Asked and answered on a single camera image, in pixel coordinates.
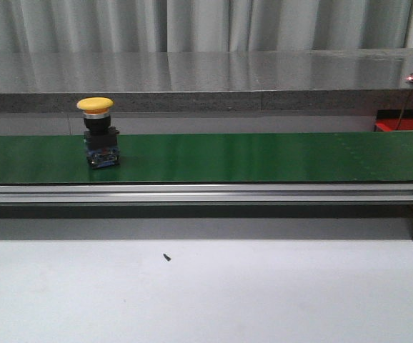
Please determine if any red plastic bin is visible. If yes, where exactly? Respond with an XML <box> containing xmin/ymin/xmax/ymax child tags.
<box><xmin>375</xmin><ymin>109</ymin><xmax>413</xmax><ymax>131</ymax></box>

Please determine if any aluminium conveyor side rail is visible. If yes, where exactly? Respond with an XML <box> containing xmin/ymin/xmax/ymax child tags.
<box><xmin>0</xmin><ymin>183</ymin><xmax>413</xmax><ymax>204</ymax></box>

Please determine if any grey stone counter slab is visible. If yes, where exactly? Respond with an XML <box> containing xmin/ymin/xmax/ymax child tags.
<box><xmin>0</xmin><ymin>49</ymin><xmax>413</xmax><ymax>113</ymax></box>

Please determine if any grey pleated curtain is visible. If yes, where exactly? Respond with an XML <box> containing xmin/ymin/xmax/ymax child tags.
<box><xmin>0</xmin><ymin>1</ymin><xmax>413</xmax><ymax>53</ymax></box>

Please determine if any green conveyor belt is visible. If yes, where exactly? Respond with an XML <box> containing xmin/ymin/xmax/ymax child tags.
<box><xmin>0</xmin><ymin>131</ymin><xmax>413</xmax><ymax>184</ymax></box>

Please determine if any thin red wire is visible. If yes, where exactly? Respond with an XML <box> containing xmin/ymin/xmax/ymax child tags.
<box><xmin>395</xmin><ymin>81</ymin><xmax>413</xmax><ymax>131</ymax></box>

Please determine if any yellow mushroom push button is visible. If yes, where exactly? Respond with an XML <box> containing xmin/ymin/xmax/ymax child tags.
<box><xmin>76</xmin><ymin>97</ymin><xmax>120</xmax><ymax>169</ymax></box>

